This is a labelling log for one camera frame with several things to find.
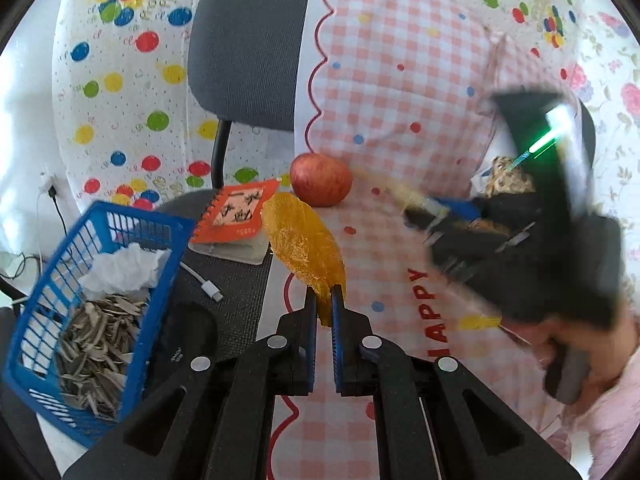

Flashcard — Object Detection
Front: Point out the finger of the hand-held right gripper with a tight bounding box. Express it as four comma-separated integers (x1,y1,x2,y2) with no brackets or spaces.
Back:
402,195,501,228
422,227,506,283

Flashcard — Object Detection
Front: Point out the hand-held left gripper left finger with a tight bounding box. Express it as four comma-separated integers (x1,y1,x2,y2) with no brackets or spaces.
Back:
62,285,321,480

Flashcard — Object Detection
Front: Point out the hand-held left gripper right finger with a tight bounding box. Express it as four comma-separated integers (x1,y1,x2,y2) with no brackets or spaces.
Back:
330,285,583,480

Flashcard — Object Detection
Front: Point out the brown patterned wrapper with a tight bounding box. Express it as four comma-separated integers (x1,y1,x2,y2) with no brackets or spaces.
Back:
482,156,536,198

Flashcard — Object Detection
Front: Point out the blue plastic basket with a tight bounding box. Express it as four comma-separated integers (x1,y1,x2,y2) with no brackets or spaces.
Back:
2,201,196,448

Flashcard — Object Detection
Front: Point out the person's right forearm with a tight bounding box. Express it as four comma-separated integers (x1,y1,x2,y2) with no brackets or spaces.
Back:
560,370,640,480

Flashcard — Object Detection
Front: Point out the person's right hand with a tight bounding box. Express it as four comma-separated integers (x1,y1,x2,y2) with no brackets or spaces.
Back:
530,310,640,401

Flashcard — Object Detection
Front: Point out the black rounded device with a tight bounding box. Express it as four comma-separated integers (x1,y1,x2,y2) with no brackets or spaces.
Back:
145,301,218,411

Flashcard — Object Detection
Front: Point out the red apple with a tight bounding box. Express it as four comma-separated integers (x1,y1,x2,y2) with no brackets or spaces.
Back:
290,153,353,207

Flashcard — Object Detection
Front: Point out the pink checked cloth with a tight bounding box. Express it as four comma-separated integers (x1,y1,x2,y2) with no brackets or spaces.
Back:
255,0,591,480

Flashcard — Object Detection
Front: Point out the orange spiral notebook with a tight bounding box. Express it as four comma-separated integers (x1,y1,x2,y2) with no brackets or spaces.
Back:
189,179,280,263

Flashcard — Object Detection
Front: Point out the floral printed sheet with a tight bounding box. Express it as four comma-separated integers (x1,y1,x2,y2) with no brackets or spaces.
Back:
570,0,640,221

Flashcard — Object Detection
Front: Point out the crumpled white tissue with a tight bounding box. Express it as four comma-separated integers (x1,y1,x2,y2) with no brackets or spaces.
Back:
80,242,171,301

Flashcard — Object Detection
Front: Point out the pile of sunflower seed shells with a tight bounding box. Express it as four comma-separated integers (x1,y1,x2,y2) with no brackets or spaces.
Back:
55,294,151,421

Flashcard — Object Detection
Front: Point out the black office chair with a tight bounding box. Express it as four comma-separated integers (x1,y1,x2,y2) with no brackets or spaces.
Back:
150,0,317,361

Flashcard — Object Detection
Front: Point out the polka dot sheet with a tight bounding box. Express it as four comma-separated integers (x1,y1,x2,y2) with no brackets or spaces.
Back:
50,0,591,211

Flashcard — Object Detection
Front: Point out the white charging cable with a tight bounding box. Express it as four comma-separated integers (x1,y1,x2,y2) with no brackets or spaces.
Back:
179,260,224,302

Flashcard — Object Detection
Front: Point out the black cable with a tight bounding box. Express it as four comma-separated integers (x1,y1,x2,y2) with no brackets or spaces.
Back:
49,191,69,237

